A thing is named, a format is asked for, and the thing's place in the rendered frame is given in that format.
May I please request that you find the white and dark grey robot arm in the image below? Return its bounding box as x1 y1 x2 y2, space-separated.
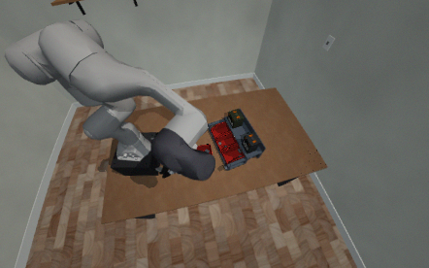
5 19 215 181

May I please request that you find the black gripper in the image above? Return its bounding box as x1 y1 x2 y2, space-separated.
155 166 171 179

